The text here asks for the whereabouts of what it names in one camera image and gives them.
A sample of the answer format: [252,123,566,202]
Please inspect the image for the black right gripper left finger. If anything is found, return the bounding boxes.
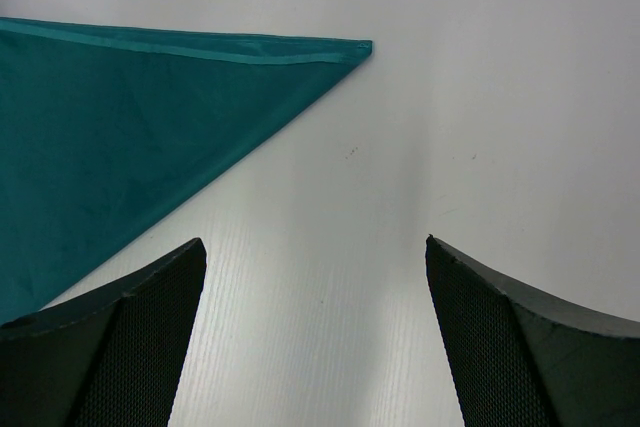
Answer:
[1,238,207,426]

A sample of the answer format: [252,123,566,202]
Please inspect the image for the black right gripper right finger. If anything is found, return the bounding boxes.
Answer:
[425,236,639,426]

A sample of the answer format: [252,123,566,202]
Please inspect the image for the teal satin napkin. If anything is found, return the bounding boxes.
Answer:
[1,17,373,322]

